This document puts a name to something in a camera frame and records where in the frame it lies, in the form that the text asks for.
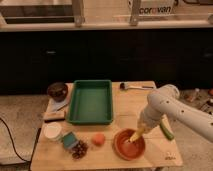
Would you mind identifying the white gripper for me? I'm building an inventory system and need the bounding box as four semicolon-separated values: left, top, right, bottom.
137;112;160;136

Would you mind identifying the yellow banana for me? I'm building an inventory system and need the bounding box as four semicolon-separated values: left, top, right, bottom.
129;132;142;143

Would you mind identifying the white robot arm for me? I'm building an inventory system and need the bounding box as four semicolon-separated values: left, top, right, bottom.
138;84;213;143

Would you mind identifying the red bowl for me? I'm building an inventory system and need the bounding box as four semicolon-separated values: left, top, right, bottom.
113;129;145;161

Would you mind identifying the dark brown bowl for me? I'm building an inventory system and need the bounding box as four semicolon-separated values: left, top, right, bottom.
47;82;68;102

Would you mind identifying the green cucumber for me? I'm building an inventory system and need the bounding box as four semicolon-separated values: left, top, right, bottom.
160;122;174;141

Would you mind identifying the orange fruit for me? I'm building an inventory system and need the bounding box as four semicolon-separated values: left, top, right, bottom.
92;133;106;146

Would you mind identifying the black-headed brush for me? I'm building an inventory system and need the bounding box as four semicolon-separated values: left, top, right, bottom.
120;82;154;90

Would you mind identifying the green plastic tray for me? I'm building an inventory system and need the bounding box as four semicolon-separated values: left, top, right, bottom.
67;80;113;125

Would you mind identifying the dark grape bunch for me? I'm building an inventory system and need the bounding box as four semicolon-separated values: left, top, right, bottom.
72;140;88;159

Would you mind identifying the teal sponge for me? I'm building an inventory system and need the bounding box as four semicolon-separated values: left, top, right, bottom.
62;132;78;149

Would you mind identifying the knife on board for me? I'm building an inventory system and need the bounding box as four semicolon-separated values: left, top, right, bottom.
53;103;69;111

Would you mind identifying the wooden block brush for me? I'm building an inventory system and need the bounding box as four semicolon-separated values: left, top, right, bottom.
43;111;65;122

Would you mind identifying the white caravan box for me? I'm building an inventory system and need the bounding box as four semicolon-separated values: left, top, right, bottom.
127;0;176;17

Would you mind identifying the black cable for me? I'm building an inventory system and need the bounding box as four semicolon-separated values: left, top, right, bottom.
0;118;42;164

